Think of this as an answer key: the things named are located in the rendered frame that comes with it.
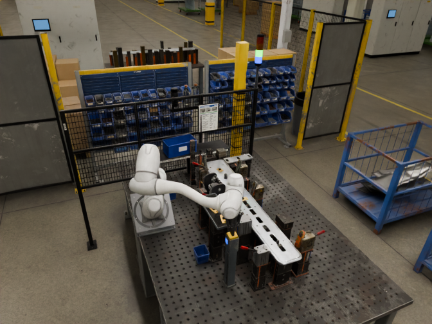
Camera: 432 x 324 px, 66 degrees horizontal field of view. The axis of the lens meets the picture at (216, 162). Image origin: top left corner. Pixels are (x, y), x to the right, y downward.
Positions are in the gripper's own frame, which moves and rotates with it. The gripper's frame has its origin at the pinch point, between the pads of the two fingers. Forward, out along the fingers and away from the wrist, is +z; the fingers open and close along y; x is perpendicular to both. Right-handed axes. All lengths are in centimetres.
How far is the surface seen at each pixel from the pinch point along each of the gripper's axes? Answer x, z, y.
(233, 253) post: -2.8, 17.8, 0.4
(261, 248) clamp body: -9.5, 13.0, 16.7
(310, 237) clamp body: -13, 13, 53
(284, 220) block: 12, 16, 49
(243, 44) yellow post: 154, -80, 80
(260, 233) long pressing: 8.9, 19.0, 27.3
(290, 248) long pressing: -11.8, 19.0, 38.9
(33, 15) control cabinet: 743, -45, -136
